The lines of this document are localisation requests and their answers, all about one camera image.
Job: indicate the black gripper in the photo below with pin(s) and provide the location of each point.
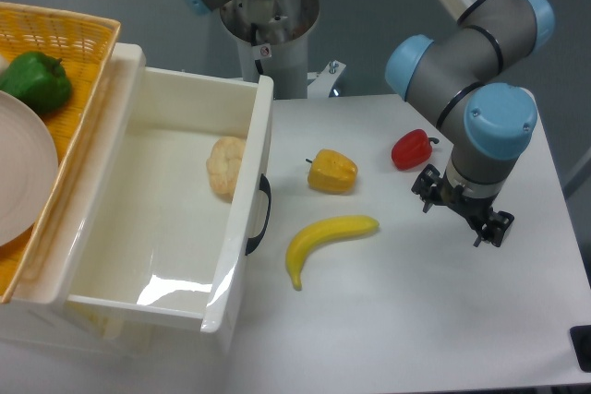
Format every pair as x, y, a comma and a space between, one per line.
472, 201

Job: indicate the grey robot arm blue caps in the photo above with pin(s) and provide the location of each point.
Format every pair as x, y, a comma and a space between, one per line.
452, 84

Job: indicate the white top drawer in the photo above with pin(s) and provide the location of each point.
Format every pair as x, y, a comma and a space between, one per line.
161, 191

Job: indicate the white drawer cabinet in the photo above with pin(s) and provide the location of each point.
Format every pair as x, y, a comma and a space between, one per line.
115, 320

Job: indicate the red bell pepper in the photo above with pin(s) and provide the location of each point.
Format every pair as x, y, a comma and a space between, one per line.
413, 149

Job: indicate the yellow bell pepper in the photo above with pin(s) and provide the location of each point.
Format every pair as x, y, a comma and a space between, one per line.
331, 172

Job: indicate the yellow banana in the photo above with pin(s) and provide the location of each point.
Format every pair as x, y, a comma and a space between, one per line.
320, 233

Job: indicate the black object at table edge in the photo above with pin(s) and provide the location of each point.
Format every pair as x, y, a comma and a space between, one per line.
581, 339

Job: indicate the beige bread roll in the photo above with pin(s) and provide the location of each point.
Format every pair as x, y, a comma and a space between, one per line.
223, 165

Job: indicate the yellow woven basket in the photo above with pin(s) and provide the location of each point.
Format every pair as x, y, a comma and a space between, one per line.
58, 58

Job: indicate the pink round plate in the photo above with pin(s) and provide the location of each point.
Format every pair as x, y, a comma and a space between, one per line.
29, 166

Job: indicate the green bell pepper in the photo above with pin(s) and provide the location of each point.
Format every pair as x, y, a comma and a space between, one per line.
38, 80

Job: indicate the black drawer handle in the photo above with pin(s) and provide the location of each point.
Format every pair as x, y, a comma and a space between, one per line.
262, 215

